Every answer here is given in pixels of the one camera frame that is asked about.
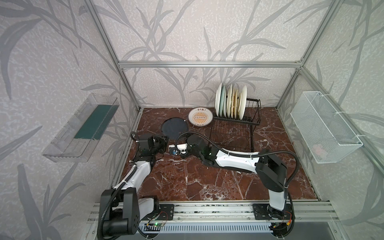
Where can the orange sunburst plate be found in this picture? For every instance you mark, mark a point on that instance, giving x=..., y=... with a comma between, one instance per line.
x=229, y=100
x=200, y=117

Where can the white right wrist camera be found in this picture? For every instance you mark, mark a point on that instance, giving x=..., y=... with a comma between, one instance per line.
x=178, y=150

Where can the black round plate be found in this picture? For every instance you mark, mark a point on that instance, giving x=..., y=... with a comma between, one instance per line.
x=173, y=127

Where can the black wire dish rack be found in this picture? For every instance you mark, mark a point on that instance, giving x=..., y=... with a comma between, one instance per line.
x=237, y=135

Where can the white plate black emblem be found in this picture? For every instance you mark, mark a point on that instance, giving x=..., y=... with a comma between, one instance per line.
x=243, y=99

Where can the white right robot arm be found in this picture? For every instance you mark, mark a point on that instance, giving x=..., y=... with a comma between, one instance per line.
x=271, y=170

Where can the orange woven bamboo plate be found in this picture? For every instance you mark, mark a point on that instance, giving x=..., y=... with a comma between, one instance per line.
x=235, y=103

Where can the yellow woven plate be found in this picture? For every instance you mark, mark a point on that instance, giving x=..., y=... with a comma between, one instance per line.
x=238, y=104

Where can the clear acrylic wall shelf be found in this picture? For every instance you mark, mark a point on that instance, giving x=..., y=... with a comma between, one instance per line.
x=80, y=136

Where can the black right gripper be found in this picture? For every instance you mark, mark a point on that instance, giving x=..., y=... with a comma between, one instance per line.
x=188, y=146

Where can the white mesh wall basket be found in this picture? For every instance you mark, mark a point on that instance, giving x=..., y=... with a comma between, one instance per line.
x=326, y=133

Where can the green rim lettered plate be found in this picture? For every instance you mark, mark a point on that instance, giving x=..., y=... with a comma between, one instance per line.
x=218, y=99

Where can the cream floral plate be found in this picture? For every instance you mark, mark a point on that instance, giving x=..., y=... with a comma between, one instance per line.
x=232, y=103

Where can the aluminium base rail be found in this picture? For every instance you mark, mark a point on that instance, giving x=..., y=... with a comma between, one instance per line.
x=243, y=212

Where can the orange sunburst plate front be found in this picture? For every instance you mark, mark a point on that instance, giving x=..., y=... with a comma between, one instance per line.
x=229, y=100

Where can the mint green flower plate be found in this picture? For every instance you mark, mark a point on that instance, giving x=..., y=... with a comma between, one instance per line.
x=222, y=101

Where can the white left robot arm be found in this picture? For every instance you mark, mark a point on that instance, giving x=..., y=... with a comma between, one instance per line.
x=121, y=210

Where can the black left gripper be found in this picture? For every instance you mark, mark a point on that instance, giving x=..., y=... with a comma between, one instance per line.
x=160, y=143

